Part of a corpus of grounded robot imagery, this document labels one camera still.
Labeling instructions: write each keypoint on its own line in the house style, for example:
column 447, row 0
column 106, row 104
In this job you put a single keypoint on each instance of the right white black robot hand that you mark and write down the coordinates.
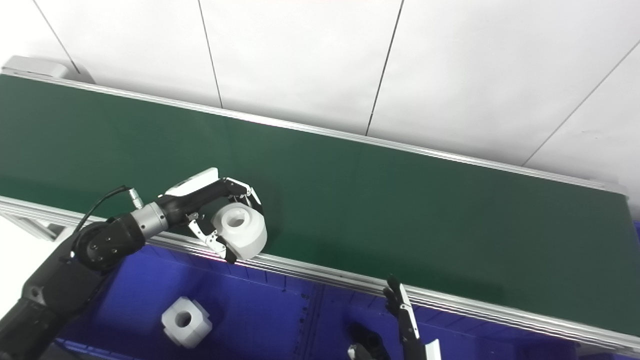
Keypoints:
column 407, row 330

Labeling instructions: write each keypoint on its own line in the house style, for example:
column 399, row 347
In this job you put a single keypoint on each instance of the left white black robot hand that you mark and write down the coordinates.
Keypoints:
column 192, row 197

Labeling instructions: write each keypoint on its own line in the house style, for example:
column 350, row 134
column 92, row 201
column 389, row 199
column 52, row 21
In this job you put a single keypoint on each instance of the white cylindrical part with hole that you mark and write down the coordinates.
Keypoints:
column 245, row 235

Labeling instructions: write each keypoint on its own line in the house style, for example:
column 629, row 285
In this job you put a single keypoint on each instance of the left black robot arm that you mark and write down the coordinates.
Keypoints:
column 100, row 245

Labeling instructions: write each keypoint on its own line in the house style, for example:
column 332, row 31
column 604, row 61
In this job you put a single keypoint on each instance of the green conveyor belt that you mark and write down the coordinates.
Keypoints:
column 400, row 210

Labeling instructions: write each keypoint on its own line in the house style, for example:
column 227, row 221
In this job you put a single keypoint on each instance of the white notched part with hole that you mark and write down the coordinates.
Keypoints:
column 197, row 330

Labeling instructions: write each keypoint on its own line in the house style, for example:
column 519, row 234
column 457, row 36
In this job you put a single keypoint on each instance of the grey conveyor end housing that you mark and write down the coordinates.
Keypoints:
column 40, row 67

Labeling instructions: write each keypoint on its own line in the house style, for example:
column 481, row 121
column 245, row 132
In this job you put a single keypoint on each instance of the grey conveyor support bracket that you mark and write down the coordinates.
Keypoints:
column 35, row 227

